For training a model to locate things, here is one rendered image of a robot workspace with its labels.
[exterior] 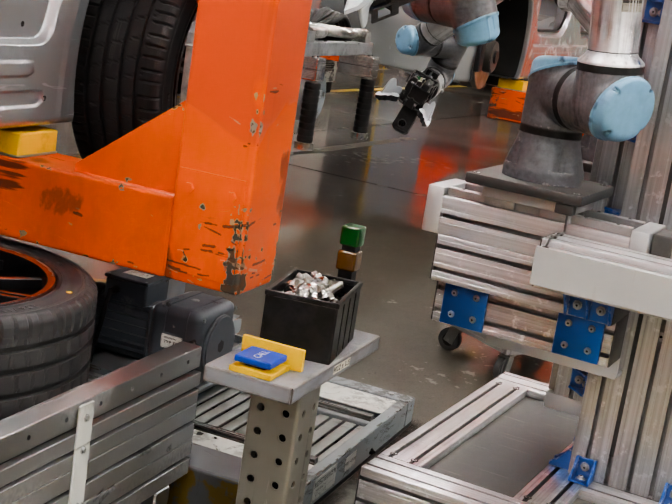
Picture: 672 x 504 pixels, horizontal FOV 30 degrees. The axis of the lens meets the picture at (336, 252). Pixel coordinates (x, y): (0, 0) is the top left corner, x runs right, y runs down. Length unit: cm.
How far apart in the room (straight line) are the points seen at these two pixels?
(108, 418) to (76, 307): 21
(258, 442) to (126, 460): 24
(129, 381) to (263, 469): 30
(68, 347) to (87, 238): 32
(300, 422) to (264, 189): 44
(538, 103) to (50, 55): 98
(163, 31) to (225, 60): 45
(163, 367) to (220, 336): 38
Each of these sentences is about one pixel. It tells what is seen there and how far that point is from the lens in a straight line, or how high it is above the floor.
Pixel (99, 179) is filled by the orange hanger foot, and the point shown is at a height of 68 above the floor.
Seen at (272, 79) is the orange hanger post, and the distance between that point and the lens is 231.
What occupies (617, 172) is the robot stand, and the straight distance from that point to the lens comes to 255.
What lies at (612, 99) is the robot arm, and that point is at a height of 100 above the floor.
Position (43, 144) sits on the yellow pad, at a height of 70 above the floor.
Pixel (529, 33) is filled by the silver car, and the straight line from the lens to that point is 640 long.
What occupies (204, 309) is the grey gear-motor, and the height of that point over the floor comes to 40.
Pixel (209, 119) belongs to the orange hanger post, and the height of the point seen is 84.
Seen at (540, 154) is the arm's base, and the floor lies 87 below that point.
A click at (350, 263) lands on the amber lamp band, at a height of 59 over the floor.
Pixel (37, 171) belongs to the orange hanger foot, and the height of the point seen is 67.
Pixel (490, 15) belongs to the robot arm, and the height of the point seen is 111.
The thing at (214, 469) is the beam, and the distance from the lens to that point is 258.
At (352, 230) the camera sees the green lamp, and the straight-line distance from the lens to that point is 245.
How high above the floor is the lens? 114
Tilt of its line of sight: 13 degrees down
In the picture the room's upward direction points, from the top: 9 degrees clockwise
